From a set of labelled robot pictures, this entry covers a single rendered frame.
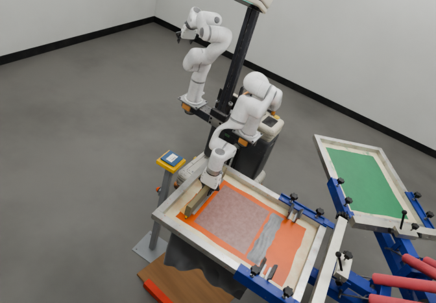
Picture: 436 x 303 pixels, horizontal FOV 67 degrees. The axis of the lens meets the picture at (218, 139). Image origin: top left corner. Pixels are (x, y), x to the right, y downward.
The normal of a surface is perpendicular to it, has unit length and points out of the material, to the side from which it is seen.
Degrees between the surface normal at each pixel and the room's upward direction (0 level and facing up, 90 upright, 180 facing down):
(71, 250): 0
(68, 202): 0
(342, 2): 90
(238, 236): 0
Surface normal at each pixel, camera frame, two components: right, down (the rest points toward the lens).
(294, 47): -0.48, 0.45
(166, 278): 0.25, -0.76
